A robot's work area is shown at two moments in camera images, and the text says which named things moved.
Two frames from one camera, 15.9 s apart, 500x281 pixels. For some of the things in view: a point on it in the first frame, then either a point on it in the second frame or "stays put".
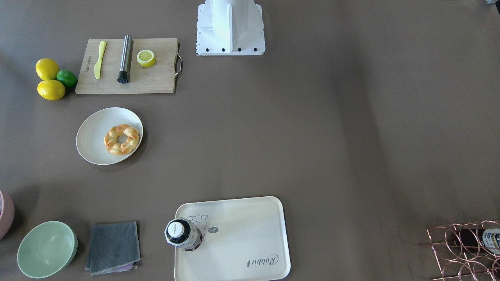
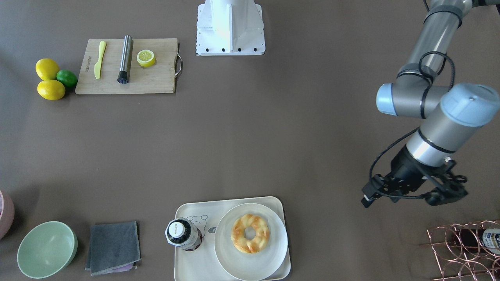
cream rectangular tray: [243, 239] stays put
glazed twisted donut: [111, 144] to [256, 244]
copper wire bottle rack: [468, 251] stays put
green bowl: [46, 249] stays put
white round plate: [109, 136] to [255, 266]
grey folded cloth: [114, 247] stays put
